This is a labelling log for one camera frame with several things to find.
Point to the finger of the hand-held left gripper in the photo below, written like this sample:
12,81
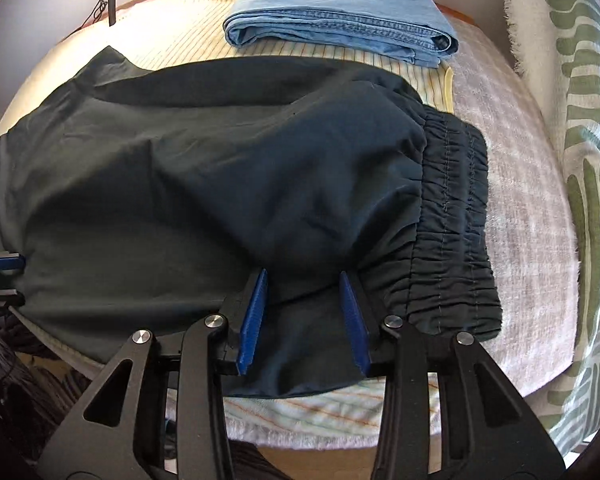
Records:
5,261
2,299

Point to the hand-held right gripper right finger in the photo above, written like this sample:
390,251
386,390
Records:
355,325

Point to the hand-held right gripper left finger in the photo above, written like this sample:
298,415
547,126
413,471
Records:
252,320

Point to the black pants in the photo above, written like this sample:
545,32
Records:
180,185

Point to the pale checked blanket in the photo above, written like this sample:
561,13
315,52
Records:
520,185

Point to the yellow striped bed sheet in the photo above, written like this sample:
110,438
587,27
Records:
180,35

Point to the green leaf pattern cushion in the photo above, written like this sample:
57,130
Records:
580,110

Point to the folded blue jeans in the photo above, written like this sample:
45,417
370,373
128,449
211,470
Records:
340,10

